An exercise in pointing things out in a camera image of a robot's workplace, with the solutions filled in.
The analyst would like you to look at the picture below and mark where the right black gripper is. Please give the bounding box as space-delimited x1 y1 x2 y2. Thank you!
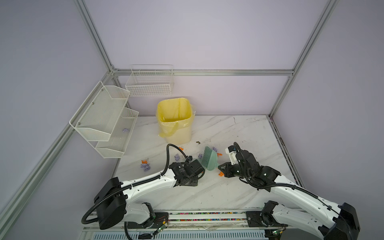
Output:
216 160 251 179

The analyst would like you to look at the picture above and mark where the green hand brush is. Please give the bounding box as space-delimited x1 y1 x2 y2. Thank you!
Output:
201 147 218 171

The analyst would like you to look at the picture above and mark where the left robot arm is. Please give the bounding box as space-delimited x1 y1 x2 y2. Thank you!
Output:
81 144 205 230

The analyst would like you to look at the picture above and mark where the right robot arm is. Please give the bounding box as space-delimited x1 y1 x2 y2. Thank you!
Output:
218 143 361 240

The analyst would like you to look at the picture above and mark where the purple scrap far left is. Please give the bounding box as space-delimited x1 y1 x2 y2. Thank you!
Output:
141 164 151 172

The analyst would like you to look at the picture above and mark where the cream trash bin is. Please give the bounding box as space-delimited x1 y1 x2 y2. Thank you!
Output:
156 97 195 145

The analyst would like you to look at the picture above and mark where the yellow bin liner bag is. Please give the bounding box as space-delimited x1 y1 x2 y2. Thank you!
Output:
156 98 196 138

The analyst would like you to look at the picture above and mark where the lower white mesh shelf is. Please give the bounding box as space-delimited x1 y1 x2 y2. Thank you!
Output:
96 108 139 159

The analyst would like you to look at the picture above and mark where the white mesh shelf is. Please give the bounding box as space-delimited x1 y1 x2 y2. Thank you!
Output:
96 108 139 159
69 82 130 142

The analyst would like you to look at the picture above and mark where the upper white mesh shelf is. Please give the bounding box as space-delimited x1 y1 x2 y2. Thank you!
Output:
69 82 130 142

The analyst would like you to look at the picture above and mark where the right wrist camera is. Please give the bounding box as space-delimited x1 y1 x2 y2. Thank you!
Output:
225 146 238 165

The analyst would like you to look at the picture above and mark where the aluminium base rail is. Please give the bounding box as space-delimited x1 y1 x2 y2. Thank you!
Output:
80 207 323 240

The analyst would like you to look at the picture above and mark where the white wire wall basket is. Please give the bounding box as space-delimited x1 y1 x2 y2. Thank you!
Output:
125 65 174 97

